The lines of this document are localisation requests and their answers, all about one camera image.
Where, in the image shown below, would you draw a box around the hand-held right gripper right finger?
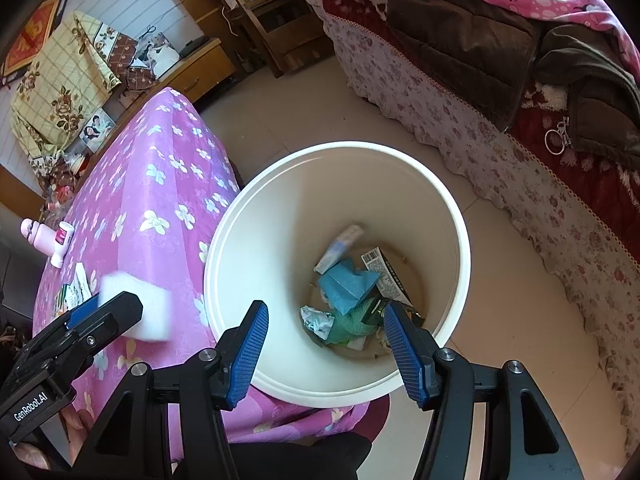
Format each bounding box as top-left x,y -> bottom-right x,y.
382,301 -> 586,480

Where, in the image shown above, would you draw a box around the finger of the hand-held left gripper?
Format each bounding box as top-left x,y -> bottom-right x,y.
35,295 -> 101,342
49,291 -> 144,362

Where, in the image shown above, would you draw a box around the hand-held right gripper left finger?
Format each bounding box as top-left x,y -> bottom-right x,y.
75,300 -> 271,480

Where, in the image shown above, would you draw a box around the white sponge block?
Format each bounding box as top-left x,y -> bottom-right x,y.
97,272 -> 173,343

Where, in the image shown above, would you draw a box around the dark green packet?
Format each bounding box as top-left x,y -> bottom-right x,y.
361,297 -> 401,331

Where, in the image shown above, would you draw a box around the green terry towel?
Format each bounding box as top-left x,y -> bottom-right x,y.
327,310 -> 386,346

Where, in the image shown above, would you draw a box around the white green wrapper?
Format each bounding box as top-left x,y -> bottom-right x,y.
300,306 -> 337,345

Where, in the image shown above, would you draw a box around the white carton with barcode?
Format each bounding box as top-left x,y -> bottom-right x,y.
361,247 -> 413,308

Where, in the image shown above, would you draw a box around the blue snack packet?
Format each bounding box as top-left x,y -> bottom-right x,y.
318,259 -> 383,316

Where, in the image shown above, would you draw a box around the white blue medicine box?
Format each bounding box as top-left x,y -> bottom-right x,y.
315,224 -> 365,275

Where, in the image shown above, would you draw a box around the white plastic bucket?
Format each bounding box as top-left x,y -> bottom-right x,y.
204,141 -> 472,408

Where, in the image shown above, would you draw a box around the person's left hand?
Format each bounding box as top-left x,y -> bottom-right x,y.
10,440 -> 71,476

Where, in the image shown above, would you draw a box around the white printed snack packet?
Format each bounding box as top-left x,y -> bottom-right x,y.
54,262 -> 93,311

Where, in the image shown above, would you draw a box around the white bottle with pink label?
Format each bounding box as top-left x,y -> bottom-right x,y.
50,221 -> 76,268

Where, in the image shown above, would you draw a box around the red and white packets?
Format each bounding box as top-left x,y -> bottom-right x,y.
50,152 -> 91,203

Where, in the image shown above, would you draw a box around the pink floral tablecloth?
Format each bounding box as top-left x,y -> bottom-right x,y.
32,87 -> 371,463

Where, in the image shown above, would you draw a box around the framed couple photo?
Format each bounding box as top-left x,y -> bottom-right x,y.
79,109 -> 117,155

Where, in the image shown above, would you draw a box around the bed with floral skirt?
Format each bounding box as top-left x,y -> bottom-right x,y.
305,0 -> 640,441

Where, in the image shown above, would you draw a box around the yellow floral cloth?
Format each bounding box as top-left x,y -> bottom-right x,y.
10,10 -> 123,161

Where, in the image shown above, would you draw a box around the wooden cabinet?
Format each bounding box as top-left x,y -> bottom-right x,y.
0,35 -> 238,221

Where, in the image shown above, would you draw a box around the brown patterned cloth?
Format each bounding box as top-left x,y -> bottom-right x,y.
107,32 -> 151,93

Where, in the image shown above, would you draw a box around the unframed white photo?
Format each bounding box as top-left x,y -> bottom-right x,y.
137,32 -> 181,81

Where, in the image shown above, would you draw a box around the brown jacket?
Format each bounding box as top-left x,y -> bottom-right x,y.
382,0 -> 640,151

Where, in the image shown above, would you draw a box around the wooden chair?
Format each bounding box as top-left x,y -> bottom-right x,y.
195,0 -> 333,78

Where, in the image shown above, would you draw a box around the pink printed blanket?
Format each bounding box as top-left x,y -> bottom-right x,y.
350,0 -> 640,86

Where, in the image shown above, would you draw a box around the metal key ring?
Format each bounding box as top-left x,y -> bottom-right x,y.
545,116 -> 573,156

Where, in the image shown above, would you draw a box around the red framed wall hanging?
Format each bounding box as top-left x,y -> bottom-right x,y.
0,0 -> 68,78

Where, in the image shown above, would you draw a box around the white cable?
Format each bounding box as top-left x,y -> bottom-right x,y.
219,4 -> 242,38

